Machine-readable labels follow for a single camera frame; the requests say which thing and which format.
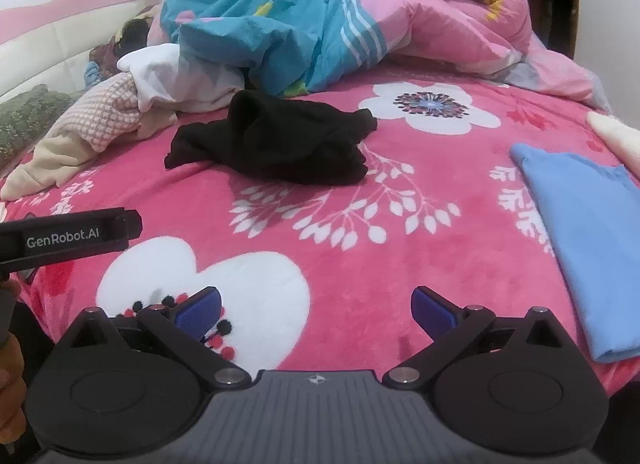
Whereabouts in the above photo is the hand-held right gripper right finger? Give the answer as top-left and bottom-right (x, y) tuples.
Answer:
(382, 285), (588, 391)

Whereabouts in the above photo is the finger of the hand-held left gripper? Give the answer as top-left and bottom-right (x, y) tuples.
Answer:
(114, 209), (143, 247)

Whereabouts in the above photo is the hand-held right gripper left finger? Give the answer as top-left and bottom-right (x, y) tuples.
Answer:
(54, 286), (252, 390)

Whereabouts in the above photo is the black t-shirt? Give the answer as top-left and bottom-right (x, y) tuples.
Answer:
(164, 89), (378, 186)

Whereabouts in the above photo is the person's left hand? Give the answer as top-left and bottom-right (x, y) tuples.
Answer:
(0, 331), (27, 442)

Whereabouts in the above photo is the beige garment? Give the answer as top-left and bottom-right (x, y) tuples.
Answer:
(0, 109), (178, 202)

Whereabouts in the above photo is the pink floral blanket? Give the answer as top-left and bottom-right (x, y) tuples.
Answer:
(0, 56), (640, 395)

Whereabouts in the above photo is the checked fuzzy garment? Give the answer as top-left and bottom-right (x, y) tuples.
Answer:
(50, 73), (146, 155)

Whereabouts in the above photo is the green leaf-patterned pillow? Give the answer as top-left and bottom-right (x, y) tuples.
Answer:
(0, 84), (81, 170)

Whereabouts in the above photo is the white garment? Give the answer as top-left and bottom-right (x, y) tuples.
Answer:
(116, 43), (246, 115)

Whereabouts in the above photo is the folded light blue shirt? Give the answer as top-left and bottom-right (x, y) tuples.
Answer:
(510, 143), (640, 364)

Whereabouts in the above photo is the pink and white headboard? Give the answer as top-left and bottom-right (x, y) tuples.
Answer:
(0, 0), (161, 100)

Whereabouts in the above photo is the cream cloth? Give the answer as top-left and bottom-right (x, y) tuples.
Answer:
(586, 111), (640, 172)

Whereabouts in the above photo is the blue and pink quilt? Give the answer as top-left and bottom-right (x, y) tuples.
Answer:
(147, 0), (613, 112)

